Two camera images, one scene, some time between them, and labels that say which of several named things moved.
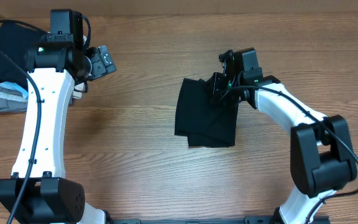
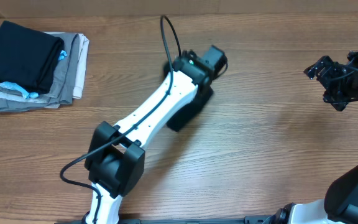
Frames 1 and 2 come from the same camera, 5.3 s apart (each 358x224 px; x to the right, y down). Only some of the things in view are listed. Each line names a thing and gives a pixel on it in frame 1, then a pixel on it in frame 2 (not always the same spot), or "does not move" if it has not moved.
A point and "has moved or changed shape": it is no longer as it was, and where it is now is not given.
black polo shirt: x=204 y=122 has moved or changed shape
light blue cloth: x=15 y=86 does not move
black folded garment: x=15 y=40 does not move
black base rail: x=247 y=219 does not move
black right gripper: x=217 y=86 to x=330 y=68
